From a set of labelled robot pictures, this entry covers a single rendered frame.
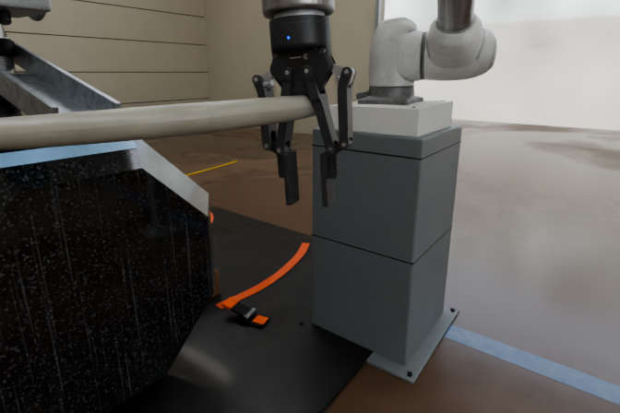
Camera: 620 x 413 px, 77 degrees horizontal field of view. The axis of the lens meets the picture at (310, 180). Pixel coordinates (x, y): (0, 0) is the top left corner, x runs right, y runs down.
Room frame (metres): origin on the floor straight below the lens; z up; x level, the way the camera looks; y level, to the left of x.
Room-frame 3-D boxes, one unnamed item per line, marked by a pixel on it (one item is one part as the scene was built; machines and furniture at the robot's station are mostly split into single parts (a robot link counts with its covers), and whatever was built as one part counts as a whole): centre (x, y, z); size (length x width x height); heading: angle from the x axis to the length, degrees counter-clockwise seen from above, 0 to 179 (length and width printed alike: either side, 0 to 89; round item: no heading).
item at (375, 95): (1.41, -0.27, 0.91); 0.22 x 0.18 x 0.06; 57
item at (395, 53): (1.40, -0.29, 1.05); 0.18 x 0.16 x 0.22; 69
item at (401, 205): (1.40, -0.29, 0.40); 0.50 x 0.50 x 0.80; 53
